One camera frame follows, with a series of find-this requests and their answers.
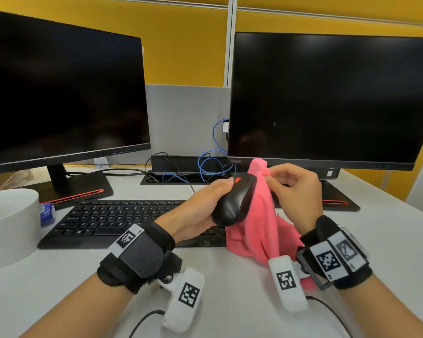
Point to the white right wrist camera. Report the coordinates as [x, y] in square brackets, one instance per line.
[287, 281]

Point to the small blue object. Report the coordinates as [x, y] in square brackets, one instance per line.
[47, 214]

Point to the person's right forearm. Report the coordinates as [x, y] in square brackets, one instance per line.
[387, 309]

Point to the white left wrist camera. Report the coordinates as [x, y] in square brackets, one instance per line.
[183, 299]

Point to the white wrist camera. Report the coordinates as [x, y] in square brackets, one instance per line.
[183, 299]
[287, 281]

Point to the white cabinet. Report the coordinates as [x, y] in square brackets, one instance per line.
[422, 179]

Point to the pink cloth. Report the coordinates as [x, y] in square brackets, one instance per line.
[264, 221]

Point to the black computer monitor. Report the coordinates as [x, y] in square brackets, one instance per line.
[331, 98]
[63, 91]

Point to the black keyboard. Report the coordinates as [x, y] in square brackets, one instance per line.
[102, 221]

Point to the white round container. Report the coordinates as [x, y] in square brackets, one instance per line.
[7, 232]

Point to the brown cardboard box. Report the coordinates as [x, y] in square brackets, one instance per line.
[3, 179]

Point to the person's left hand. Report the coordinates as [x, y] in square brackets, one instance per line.
[190, 214]

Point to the person's right hand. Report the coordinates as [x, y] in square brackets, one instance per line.
[303, 197]

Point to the person's left forearm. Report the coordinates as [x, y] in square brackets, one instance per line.
[77, 313]

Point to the grey partition panel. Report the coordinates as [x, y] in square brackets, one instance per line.
[187, 119]

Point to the black white-speckled mouse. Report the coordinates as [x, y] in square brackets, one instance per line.
[234, 200]

